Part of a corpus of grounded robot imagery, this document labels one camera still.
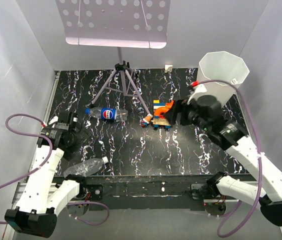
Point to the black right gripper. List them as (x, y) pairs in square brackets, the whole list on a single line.
[(181, 107)]

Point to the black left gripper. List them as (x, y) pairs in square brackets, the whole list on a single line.
[(84, 135)]

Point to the Pepsi label plastic bottle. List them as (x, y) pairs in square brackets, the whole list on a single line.
[(107, 114)]

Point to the crushed clear bottle white cap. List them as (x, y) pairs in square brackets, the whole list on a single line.
[(86, 168)]

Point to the large clear plastic bottle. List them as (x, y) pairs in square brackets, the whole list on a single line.
[(234, 81)]

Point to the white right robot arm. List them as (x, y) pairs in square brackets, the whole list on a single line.
[(205, 111)]

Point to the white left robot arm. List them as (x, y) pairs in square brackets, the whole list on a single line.
[(36, 212)]

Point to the white octagonal plastic bin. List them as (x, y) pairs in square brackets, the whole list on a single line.
[(215, 72)]

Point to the orange curved toy piece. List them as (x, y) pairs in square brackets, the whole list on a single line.
[(159, 113)]

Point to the yellow white blue toy bricks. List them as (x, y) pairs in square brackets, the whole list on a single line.
[(157, 104)]

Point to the beige toy brick vehicle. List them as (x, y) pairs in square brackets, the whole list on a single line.
[(160, 122)]

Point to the small colourful toy figure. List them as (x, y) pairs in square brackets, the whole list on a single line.
[(146, 120)]

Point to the white perforated music stand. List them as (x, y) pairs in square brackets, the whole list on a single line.
[(116, 23)]

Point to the small white wall bracket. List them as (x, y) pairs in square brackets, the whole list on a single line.
[(168, 68)]

